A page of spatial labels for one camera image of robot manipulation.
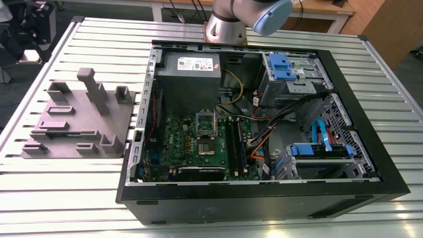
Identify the black cable bundle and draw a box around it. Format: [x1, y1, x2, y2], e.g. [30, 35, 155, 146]
[247, 91, 334, 149]

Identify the black PC case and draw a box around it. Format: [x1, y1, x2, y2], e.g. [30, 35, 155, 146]
[115, 39, 411, 225]

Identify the grey parts rack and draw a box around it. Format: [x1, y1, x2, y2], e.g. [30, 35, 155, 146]
[20, 67, 138, 159]

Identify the yellow wire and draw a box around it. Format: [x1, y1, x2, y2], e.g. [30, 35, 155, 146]
[218, 68, 244, 107]

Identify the metal socket cover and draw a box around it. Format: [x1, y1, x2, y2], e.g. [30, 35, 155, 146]
[195, 109, 219, 137]

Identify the orange wire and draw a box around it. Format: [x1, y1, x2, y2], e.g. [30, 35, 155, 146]
[250, 141, 266, 161]

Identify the RAM stick with black chips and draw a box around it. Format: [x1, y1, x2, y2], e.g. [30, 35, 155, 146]
[44, 132, 83, 139]

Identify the black RAM slot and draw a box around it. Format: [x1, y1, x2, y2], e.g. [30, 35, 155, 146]
[226, 118, 238, 175]
[228, 118, 240, 175]

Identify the green motherboard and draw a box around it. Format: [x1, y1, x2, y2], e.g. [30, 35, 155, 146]
[142, 115, 262, 181]

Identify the wooden cabinet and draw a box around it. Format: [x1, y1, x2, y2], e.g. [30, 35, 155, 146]
[340, 0, 423, 69]

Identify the black graphics card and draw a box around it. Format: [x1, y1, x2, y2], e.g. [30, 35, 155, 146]
[167, 165, 228, 182]

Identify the hard disk in blue carrier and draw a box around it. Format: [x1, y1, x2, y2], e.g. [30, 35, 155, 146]
[290, 144, 354, 160]

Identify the blue motherboard connector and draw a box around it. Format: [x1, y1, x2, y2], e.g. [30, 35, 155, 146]
[147, 151, 163, 166]

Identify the silver drive cage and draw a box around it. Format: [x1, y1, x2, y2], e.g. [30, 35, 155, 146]
[258, 52, 335, 108]

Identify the blue plastic drive latch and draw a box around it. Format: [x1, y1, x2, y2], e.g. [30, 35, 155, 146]
[268, 53, 298, 81]

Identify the silver disk bay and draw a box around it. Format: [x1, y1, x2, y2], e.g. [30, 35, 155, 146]
[274, 142, 380, 181]

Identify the grey power supply unit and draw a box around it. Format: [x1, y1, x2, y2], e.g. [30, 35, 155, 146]
[154, 51, 222, 119]

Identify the blue flat wire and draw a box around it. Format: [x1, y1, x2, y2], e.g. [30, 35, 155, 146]
[311, 119, 332, 152]

